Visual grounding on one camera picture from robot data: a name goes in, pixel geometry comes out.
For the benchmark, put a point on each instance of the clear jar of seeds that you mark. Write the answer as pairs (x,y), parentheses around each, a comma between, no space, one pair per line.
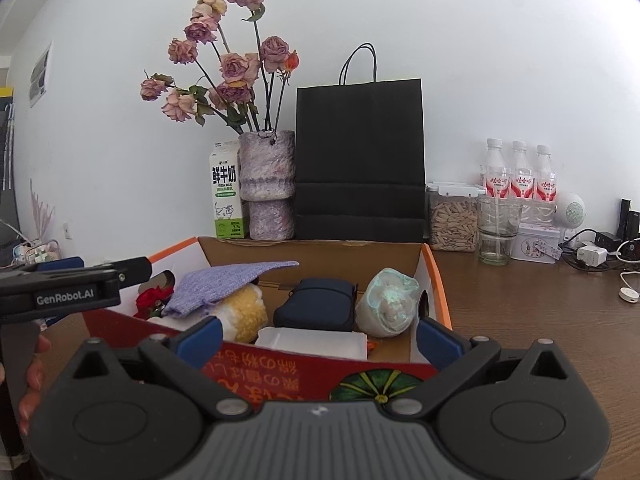
(452,225)

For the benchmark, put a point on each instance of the black upright device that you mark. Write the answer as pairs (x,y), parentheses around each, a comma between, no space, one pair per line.
(630,220)

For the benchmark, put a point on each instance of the purple white textured vase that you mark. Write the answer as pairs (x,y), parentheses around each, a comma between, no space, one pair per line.
(267,175)

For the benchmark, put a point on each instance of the white round speaker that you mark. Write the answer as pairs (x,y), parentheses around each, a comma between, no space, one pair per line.
(571,210)

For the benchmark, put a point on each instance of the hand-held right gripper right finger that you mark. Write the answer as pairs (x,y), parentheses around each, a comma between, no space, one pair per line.
(437,342)

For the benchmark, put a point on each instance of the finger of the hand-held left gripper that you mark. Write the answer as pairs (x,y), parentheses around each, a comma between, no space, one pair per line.
(60,262)
(135,270)

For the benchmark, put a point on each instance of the translucent plastic bag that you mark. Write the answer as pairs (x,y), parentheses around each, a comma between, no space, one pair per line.
(390,305)

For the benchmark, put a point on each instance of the yellow fluffy plush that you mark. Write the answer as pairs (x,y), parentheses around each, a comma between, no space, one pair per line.
(247,315)

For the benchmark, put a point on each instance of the pink feather wall decoration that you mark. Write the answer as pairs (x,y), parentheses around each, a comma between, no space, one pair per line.
(42,210)

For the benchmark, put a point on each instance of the white green milk carton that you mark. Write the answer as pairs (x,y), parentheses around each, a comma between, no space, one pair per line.
(225,195)

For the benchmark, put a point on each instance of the red orange cardboard box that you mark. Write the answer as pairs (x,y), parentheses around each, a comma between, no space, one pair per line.
(310,380)

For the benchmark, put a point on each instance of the red artificial rose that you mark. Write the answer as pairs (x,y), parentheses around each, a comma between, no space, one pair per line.
(152,300)

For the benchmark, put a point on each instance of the clear glass cup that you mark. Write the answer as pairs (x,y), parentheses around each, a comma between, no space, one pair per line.
(497,245)

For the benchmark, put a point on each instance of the white plastic container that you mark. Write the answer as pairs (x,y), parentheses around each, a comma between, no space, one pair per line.
(310,342)

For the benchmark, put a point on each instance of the dried pink rose bouquet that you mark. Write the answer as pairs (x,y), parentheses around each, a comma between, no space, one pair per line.
(240,67)

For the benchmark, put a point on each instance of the white printed tin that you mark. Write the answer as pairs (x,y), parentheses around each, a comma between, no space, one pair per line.
(535,245)

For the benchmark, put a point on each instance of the black power adapter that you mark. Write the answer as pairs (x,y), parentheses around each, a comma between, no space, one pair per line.
(609,239)

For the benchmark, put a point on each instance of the dark navy zip case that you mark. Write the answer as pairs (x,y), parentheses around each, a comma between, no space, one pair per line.
(315,305)

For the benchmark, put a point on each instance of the black paper bag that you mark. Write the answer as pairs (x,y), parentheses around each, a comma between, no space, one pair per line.
(360,160)

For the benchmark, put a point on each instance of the purple knit pouch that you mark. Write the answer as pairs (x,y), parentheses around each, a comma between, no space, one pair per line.
(220,285)

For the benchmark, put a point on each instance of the white charger plug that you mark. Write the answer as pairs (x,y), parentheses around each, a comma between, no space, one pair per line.
(591,255)

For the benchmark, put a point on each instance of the red label water bottle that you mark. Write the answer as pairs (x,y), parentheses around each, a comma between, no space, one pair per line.
(545,182)
(495,180)
(520,180)

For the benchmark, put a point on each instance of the person's left hand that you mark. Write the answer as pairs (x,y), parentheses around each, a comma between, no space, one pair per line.
(34,377)

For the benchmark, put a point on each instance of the white round charging puck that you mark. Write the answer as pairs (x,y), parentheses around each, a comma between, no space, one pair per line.
(629,295)

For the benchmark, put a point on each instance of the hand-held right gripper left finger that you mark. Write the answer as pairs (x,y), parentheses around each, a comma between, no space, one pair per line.
(197,342)

